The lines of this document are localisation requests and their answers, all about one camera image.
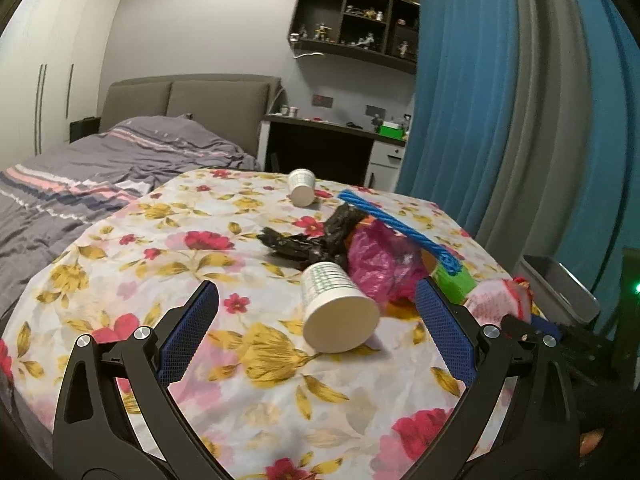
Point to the row of small figurines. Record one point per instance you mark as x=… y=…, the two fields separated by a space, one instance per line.
x=322 y=32

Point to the pink plastic bag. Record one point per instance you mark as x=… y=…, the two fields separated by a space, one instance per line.
x=375 y=260

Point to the floral printed cloth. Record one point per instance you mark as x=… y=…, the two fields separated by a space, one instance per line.
x=200 y=220

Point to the white paper cup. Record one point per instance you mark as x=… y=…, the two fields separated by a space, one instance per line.
x=301 y=187
x=340 y=320

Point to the white red paper packet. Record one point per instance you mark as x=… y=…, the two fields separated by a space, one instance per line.
x=492 y=300

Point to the blue and grey curtain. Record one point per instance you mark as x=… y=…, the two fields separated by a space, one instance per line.
x=450 y=110

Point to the green sponge cloth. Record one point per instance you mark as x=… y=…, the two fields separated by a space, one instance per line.
x=452 y=285

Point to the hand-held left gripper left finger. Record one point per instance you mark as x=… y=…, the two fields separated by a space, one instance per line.
x=187 y=332

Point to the grey striped blanket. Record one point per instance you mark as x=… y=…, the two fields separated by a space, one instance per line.
x=100 y=170

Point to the blue twisted foam stick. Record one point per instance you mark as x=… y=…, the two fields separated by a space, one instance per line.
x=400 y=225

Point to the dark desk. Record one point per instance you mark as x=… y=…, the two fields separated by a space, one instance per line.
x=320 y=145

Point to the white wardrobe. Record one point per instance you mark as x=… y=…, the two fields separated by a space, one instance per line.
x=50 y=85

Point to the small white jars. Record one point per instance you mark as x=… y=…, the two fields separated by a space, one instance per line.
x=290 y=110

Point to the green box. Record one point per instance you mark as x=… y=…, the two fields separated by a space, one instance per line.
x=391 y=130

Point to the grey plastic bin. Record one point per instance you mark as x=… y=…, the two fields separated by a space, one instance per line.
x=565 y=285

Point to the dark wall shelf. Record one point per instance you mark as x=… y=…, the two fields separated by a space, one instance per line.
x=320 y=0

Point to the black plastic bag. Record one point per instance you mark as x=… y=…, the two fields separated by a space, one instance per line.
x=300 y=245

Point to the dark wall socket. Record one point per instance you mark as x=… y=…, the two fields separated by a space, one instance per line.
x=374 y=111
x=323 y=100

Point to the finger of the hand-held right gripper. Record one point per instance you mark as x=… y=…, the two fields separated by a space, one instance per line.
x=517 y=325
x=547 y=326

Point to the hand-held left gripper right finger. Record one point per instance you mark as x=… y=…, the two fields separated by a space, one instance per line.
x=445 y=332

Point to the white drawer cabinet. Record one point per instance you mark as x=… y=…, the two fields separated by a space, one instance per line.
x=385 y=165

